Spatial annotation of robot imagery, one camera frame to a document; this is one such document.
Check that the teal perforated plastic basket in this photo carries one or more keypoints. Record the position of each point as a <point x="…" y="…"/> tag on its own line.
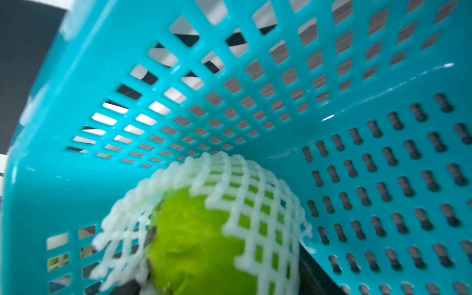
<point x="363" y="108"/>

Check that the white foam net sleeve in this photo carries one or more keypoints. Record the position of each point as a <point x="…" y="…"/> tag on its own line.
<point x="262" y="210"/>

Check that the green custard apple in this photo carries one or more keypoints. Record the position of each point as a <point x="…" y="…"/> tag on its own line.
<point x="187" y="254"/>

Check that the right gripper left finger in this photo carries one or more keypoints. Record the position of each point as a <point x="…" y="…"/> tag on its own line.
<point x="130" y="288"/>

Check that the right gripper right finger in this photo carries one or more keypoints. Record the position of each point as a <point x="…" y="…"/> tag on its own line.
<point x="313" y="279"/>

